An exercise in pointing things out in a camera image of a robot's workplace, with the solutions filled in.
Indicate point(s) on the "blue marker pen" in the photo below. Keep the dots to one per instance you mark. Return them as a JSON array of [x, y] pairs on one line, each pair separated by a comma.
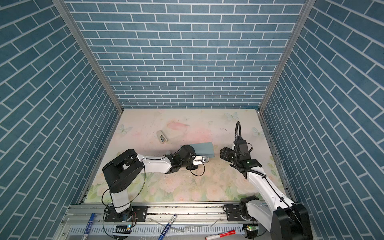
[[167, 227], [88, 227]]

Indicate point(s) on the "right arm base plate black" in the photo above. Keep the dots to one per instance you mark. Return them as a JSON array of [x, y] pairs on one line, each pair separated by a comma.
[[234, 214]]

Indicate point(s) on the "red marker pen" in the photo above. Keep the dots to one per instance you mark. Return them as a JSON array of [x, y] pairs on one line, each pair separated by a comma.
[[221, 235]]

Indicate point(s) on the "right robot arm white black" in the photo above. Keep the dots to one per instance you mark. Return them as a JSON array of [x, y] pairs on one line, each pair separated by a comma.
[[280, 216]]

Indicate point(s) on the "aluminium mounting rail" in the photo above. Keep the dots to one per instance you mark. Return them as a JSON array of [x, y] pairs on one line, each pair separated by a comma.
[[194, 212]]

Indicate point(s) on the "teal envelope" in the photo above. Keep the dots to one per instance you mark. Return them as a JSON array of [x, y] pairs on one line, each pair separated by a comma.
[[204, 149]]

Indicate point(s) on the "blue marker pen centre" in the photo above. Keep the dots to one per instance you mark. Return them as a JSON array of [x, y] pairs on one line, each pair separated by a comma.
[[167, 227]]

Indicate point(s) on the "white slotted cable duct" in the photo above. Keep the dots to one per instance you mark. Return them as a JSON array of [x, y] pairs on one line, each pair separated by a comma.
[[175, 230]]

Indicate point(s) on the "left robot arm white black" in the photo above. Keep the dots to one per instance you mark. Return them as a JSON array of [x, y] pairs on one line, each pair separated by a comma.
[[120, 172]]

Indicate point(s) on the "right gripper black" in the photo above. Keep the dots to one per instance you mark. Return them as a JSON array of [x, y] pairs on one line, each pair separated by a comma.
[[226, 153]]

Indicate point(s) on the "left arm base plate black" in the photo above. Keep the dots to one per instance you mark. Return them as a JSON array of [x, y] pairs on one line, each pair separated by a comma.
[[132, 215]]

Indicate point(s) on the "blue marker pen left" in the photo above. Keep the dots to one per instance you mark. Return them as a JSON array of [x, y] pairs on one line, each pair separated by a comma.
[[88, 227]]

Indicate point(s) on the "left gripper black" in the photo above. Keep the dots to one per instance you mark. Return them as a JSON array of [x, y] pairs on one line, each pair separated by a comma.
[[196, 166]]

